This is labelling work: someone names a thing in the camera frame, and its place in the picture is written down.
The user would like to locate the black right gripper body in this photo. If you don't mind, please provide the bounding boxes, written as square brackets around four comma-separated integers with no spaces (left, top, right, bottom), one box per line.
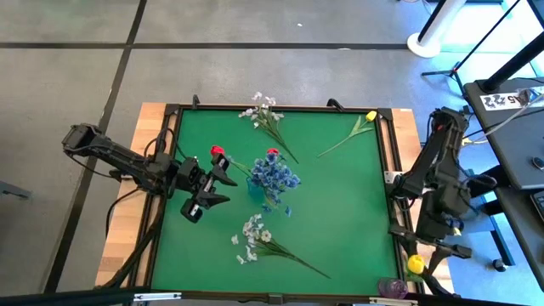
[389,190,473,259]

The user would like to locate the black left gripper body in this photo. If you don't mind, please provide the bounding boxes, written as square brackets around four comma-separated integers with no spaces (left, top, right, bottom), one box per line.
[174,156,216,224]

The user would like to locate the yellow artificial tulip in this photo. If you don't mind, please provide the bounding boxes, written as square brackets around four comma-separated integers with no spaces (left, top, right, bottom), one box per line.
[405,253,427,285]
[316,110,378,159]

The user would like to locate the white artificial flower bunch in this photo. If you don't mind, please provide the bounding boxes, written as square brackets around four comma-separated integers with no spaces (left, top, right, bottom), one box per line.
[231,213,332,281]
[237,91,300,165]

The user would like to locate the teal glass vase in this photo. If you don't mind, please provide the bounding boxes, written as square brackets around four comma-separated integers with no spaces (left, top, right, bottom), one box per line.
[246,176,268,201]

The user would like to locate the purple flower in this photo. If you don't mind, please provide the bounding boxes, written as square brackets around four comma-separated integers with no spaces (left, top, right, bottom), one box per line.
[377,276,410,299]

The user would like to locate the black desk foot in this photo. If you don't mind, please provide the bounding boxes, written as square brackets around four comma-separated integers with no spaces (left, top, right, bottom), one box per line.
[467,189,518,267]

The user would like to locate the dark grey side desk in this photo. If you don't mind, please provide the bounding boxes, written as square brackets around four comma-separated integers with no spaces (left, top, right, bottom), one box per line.
[495,186,544,294]

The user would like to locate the black keyboard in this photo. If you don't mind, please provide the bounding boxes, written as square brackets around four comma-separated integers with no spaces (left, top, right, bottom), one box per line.
[530,190,544,223]

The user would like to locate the green table mat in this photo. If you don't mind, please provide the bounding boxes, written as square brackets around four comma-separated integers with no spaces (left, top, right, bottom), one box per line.
[150,109,400,295]

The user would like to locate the white printed paper tag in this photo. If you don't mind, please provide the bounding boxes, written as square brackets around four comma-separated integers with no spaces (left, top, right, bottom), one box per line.
[479,92,523,112]

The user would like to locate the thin black tripod stand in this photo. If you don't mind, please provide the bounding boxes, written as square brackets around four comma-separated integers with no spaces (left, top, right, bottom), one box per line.
[421,0,523,97]

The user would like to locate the thick black diagonal bar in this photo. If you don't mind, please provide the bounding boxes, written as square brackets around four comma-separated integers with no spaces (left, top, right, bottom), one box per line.
[482,31,544,93]

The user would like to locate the grey chair leg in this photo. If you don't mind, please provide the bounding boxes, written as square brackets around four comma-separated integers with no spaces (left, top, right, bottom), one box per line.
[0,181,33,201]

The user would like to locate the aluminium bracket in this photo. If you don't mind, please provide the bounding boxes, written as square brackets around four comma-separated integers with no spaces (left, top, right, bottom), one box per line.
[133,292,183,303]
[368,297,420,306]

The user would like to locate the black left arm cable bundle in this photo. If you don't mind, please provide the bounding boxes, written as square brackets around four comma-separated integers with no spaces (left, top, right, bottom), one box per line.
[95,186,171,290]

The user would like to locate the black table frame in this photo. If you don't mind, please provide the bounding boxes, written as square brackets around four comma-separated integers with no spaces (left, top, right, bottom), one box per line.
[142,103,411,303]

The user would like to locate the white cable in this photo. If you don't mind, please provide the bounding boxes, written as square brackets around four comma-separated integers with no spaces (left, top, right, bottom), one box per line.
[484,91,544,138]

